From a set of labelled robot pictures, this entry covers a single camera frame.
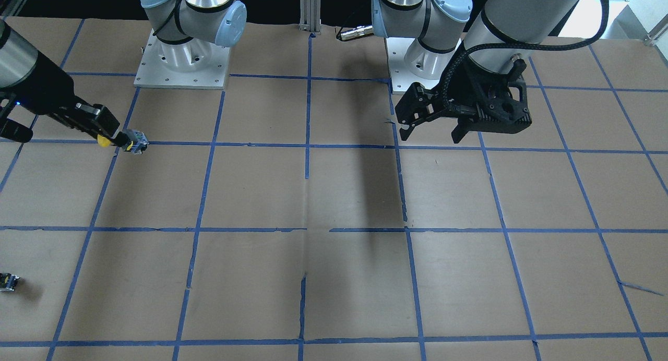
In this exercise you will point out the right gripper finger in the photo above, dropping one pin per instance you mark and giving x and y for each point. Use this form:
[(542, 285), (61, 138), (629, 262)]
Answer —
[(99, 120)]

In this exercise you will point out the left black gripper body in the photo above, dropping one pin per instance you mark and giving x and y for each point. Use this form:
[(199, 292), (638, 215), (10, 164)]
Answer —
[(457, 92)]

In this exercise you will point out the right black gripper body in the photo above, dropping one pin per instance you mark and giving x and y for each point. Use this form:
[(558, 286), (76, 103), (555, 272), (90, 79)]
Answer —
[(50, 94)]

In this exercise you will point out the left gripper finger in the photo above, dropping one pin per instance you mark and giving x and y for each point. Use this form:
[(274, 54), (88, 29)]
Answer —
[(460, 131), (405, 131)]

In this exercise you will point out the yellow push button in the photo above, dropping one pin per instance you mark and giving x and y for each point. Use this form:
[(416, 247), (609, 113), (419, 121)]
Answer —
[(128, 140)]

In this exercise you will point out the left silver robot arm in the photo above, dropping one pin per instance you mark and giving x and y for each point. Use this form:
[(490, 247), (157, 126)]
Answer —
[(502, 32)]

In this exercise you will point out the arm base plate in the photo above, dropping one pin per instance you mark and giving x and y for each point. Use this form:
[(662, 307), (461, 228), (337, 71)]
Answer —
[(192, 65), (417, 74)]

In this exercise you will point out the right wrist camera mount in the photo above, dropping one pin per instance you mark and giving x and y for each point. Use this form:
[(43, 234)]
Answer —
[(10, 129)]

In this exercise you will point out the aluminium frame post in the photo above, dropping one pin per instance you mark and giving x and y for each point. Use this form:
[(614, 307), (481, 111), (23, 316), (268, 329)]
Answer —
[(310, 16)]

